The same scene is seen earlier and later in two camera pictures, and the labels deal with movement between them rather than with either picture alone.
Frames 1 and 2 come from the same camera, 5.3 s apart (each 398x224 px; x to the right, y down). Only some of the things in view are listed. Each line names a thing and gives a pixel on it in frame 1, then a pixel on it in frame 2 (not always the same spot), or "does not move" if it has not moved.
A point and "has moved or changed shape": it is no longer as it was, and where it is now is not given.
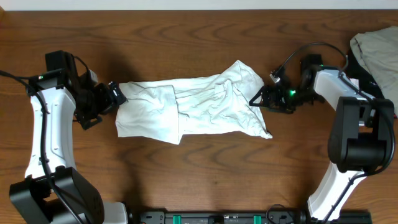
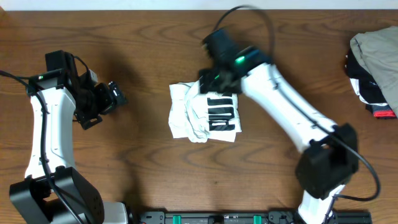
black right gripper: [275, 89] to [209, 83]
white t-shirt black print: [223, 102] has moved or changed shape
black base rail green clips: [288, 216] does not move
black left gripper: [104, 99] does not move
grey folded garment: [378, 51] does not move
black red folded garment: [367, 82] does not move
